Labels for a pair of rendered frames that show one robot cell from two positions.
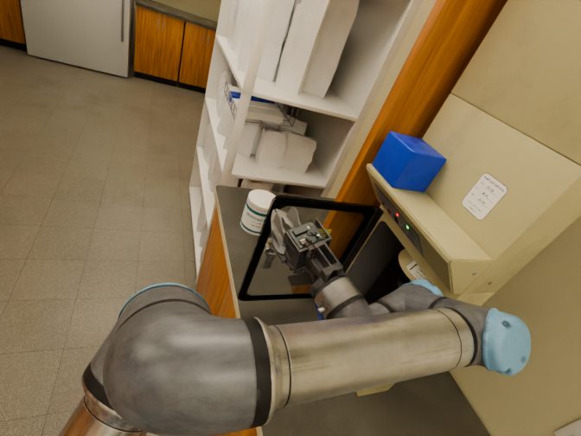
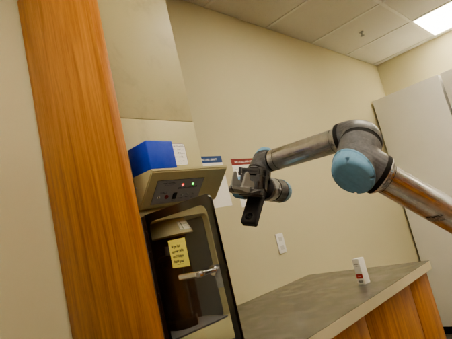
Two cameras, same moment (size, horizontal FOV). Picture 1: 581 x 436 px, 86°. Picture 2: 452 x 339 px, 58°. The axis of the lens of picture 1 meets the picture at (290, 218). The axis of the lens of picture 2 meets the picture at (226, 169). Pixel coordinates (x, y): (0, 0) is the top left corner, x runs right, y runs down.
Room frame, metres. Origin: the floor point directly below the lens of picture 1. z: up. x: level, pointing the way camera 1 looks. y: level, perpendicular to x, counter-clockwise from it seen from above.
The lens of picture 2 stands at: (0.87, 1.04, 1.28)
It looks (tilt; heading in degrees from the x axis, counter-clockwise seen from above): 9 degrees up; 253
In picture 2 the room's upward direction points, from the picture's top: 13 degrees counter-clockwise
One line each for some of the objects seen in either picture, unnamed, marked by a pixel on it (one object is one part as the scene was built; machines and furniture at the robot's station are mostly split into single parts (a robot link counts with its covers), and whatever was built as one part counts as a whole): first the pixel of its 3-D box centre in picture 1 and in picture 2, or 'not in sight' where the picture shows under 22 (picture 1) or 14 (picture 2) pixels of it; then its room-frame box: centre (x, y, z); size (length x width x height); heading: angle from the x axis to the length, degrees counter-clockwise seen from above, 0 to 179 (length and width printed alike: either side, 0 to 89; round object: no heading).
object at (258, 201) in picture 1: (259, 212); not in sight; (1.06, 0.13, 1.02); 0.13 x 0.13 x 0.15
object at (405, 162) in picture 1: (407, 162); (152, 159); (0.72, -0.20, 1.56); 0.10 x 0.10 x 0.09; 31
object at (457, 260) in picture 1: (409, 222); (184, 186); (0.63, -0.25, 1.46); 0.32 x 0.12 x 0.10; 31
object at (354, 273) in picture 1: (406, 295); not in sight; (0.72, -0.40, 1.19); 0.26 x 0.24 x 0.35; 31
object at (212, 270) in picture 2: not in sight; (196, 274); (0.69, 0.00, 1.20); 0.10 x 0.05 x 0.03; 120
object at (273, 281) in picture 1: (303, 255); (187, 278); (0.71, -0.08, 1.19); 0.30 x 0.01 x 0.40; 120
